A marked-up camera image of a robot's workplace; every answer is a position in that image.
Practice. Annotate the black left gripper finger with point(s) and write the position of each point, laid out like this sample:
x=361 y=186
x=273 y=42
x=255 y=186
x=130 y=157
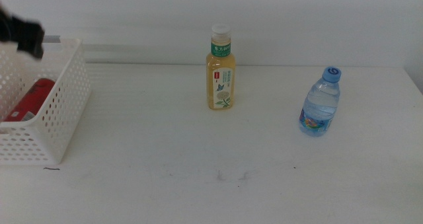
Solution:
x=28 y=35

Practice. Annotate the yellow tea bottle white cap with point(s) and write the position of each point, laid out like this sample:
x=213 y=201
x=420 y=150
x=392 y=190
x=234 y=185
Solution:
x=220 y=82

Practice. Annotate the clear water bottle blue cap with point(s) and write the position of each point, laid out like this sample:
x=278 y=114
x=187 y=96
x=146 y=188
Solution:
x=320 y=105

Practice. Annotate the red drink can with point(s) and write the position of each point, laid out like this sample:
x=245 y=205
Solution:
x=33 y=100

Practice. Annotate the white perforated plastic basket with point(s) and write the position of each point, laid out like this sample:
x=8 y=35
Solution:
x=66 y=95

